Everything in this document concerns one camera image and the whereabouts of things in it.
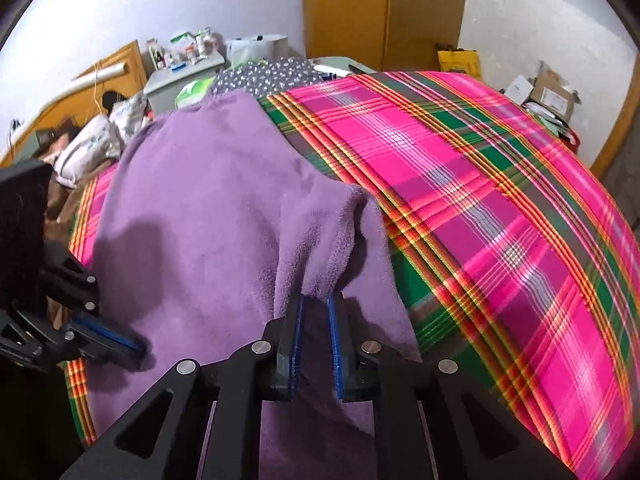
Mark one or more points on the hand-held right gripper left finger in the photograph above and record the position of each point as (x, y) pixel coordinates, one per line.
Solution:
(298, 350)

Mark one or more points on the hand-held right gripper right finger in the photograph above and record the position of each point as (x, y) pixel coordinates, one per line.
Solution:
(334, 350)

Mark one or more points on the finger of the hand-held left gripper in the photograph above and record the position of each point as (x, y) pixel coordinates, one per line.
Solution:
(95, 351)
(75, 285)

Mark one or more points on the purple fleece garment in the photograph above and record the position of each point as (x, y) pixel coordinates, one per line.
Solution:
(215, 210)

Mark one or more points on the person's dark clothing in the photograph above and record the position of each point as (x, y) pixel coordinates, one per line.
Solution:
(35, 425)

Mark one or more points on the white printed pillow bag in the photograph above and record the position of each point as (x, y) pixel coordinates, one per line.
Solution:
(90, 145)

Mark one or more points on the wooden headboard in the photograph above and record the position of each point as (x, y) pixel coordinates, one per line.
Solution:
(60, 105)

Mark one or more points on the white paper roll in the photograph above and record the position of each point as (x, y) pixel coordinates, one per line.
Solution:
(90, 82)

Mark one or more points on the pink green plaid bed sheet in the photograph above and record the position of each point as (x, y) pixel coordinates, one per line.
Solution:
(500, 235)

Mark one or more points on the white bedside cabinet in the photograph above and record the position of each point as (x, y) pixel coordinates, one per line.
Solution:
(175, 85)

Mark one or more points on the green cloth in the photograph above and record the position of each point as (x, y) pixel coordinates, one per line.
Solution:
(192, 95)

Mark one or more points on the dark floral cloth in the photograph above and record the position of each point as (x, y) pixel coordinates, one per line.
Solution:
(270, 77)

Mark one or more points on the white box on cabinet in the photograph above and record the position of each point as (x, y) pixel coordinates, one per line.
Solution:
(257, 49)

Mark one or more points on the yellow box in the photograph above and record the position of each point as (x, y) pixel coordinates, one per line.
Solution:
(459, 65)

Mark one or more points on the small white box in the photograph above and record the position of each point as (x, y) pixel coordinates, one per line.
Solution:
(517, 90)

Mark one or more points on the brown cardboard box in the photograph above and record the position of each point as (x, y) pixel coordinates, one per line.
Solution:
(552, 95)

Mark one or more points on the wooden wardrobe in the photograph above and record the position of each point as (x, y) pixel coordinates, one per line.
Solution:
(380, 10)

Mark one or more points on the wooden door frame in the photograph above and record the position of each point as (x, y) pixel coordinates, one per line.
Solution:
(617, 145)

